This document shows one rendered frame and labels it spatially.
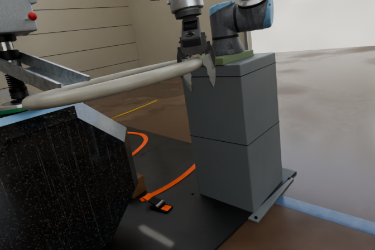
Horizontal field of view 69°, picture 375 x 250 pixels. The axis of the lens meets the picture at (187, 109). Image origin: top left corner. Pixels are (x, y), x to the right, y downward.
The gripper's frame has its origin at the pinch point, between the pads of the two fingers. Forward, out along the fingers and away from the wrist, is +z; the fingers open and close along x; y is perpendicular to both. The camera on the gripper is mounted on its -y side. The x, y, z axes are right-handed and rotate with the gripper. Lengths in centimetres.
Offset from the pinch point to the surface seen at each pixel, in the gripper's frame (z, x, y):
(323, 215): 88, -47, 59
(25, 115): 2, 74, 26
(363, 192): 88, -76, 76
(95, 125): 15, 54, 43
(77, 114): 7, 59, 37
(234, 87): 12, -12, 61
